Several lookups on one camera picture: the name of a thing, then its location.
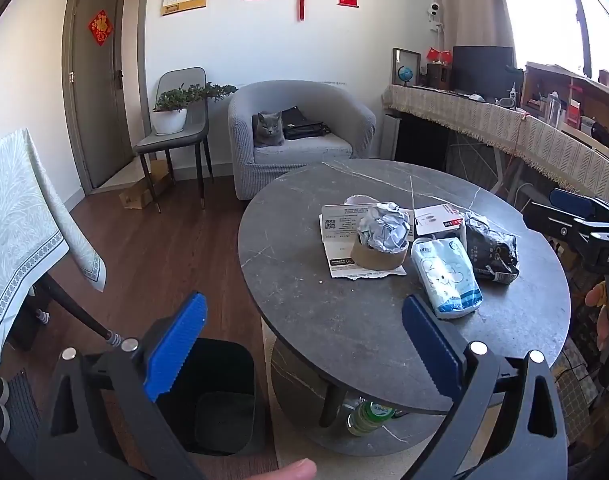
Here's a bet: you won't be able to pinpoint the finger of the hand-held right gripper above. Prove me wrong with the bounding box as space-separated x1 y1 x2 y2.
549 188 609 221
522 201 593 251

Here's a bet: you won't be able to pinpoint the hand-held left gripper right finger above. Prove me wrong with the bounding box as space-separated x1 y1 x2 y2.
402 294 570 480

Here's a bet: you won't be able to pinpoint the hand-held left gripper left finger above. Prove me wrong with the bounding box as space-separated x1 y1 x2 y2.
34 291 210 480

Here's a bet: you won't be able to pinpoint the black trash bin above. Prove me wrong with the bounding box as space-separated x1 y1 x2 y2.
149 337 266 456

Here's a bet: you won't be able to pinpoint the black plastic bag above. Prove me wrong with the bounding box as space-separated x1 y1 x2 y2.
462 211 520 286

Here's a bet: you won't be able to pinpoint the white tissue packet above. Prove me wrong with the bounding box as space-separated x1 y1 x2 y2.
411 237 484 319

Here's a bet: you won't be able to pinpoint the brown tape roll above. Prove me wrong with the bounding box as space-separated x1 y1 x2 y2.
349 237 409 271

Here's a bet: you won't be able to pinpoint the white box with red label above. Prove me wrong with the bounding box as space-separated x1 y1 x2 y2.
415 204 468 238

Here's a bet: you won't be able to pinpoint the white paper ball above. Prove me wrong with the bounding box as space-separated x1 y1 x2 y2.
357 202 411 255

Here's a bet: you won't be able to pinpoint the person's right hand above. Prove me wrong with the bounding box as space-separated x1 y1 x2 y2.
585 280 609 352

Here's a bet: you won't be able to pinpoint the round grey marble table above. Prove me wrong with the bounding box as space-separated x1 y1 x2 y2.
238 159 571 457

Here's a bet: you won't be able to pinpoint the clear bottle with green label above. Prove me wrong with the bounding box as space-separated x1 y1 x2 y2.
345 399 398 437

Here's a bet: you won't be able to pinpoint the clear plastic pitcher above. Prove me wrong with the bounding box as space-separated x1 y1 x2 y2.
545 91 565 126

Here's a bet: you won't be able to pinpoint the black table leg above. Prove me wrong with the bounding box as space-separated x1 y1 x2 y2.
34 272 122 351

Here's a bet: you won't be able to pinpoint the sideboard with beige runner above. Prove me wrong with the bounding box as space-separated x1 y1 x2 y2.
383 84 609 221

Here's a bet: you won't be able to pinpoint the wooden shelf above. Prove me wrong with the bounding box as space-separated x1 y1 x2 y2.
522 61 609 161

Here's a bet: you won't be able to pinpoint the flat cardboard box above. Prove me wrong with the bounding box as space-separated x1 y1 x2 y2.
119 160 171 209

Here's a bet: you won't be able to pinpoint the black monitor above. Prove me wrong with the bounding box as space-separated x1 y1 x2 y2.
452 46 515 97

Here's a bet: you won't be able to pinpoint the beige slipper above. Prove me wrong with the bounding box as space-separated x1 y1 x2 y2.
223 459 318 480

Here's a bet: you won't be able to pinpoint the black ribbed floor mat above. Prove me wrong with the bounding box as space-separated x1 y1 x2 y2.
4 369 41 457

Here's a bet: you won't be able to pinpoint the brown wooden box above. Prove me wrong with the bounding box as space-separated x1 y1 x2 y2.
427 62 453 88

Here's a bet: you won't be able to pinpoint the bright window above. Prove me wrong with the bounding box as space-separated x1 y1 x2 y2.
492 0 609 78

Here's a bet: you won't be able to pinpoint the table with patterned cloth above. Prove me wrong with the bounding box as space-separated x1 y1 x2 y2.
0 127 108 391

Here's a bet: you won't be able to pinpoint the grey dining chair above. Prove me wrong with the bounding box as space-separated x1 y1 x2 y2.
133 66 215 213

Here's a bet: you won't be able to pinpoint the beige curtain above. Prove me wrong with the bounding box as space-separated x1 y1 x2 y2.
432 0 518 68

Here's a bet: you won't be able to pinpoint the grey armchair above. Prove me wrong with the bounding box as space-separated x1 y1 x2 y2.
228 80 376 201

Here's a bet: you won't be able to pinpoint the potted plant in white pot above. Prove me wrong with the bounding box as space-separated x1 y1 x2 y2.
152 82 239 136

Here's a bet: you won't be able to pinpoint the grey cat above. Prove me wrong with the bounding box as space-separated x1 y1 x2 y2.
252 110 286 149

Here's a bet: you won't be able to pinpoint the grey door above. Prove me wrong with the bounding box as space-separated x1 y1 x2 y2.
62 0 126 196

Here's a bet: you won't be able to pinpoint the black handbag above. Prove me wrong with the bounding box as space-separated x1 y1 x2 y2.
279 106 331 141

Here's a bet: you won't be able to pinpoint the red diamond door decoration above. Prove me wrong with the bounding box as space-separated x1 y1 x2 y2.
88 9 112 47

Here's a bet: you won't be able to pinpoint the wooden picture frame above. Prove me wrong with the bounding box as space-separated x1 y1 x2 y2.
392 47 421 86

